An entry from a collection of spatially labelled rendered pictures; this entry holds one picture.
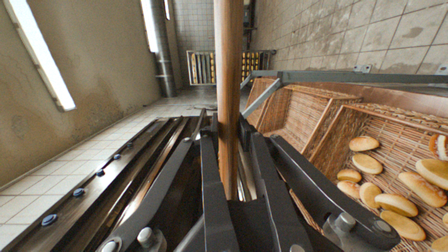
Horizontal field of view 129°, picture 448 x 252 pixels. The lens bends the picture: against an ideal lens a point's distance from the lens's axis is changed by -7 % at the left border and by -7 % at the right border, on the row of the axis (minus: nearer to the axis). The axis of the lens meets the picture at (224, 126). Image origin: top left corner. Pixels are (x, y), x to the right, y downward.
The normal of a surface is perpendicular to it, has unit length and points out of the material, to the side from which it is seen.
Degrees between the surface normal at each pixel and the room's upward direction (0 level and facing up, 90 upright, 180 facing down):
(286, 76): 90
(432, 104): 0
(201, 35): 90
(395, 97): 0
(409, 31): 0
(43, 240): 90
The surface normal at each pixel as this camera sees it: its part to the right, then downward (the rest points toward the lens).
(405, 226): -0.67, -0.74
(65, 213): -0.01, -0.91
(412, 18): -1.00, 0.04
